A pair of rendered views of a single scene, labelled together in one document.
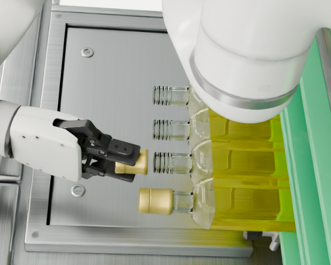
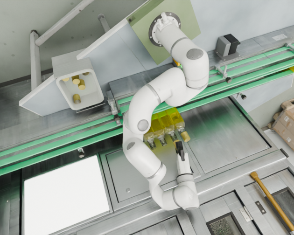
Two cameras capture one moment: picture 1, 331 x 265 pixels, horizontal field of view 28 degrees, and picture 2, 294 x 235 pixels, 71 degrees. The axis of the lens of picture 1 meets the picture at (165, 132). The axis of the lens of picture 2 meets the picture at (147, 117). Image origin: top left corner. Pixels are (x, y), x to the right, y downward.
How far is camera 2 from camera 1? 0.85 m
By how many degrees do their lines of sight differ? 51
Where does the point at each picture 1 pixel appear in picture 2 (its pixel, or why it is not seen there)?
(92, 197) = not seen: hidden behind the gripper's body
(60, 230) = (193, 168)
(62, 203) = not seen: hidden behind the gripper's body
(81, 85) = (142, 185)
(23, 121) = (187, 169)
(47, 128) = (186, 161)
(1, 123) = (189, 176)
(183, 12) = (187, 94)
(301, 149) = (162, 105)
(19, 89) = (152, 204)
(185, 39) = (192, 93)
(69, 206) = not seen: hidden behind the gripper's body
